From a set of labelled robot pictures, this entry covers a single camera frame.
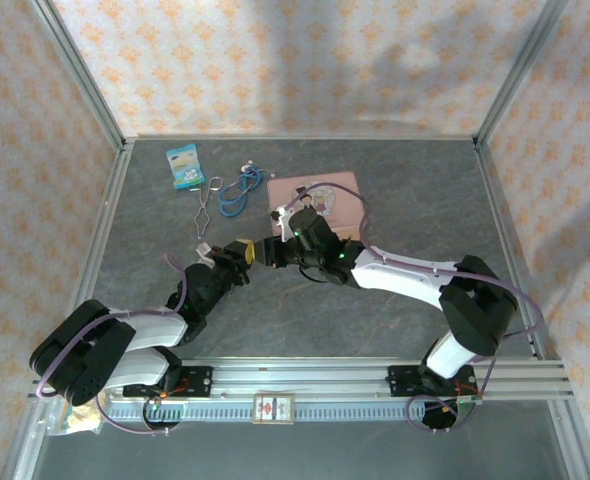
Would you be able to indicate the red white label card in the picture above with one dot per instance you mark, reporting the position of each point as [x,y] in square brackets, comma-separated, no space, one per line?
[273,409]

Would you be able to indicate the blue snack packet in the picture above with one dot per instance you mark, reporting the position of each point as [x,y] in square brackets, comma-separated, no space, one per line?
[185,167]

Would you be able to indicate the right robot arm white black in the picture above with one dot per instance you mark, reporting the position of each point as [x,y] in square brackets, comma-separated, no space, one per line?
[400,277]

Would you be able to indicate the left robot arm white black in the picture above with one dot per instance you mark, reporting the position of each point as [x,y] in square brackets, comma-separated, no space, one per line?
[150,331]

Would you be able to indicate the clear plastic snack bag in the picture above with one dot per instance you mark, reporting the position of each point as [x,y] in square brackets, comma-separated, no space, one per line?
[77,416]

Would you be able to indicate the aluminium frame post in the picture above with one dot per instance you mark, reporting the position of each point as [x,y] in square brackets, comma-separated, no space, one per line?
[77,75]
[522,70]

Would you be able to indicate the pink cartoon tin box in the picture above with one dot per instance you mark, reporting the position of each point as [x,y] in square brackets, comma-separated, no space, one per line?
[340,200]

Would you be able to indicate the aluminium rail beam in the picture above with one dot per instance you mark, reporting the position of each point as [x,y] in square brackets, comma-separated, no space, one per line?
[300,372]

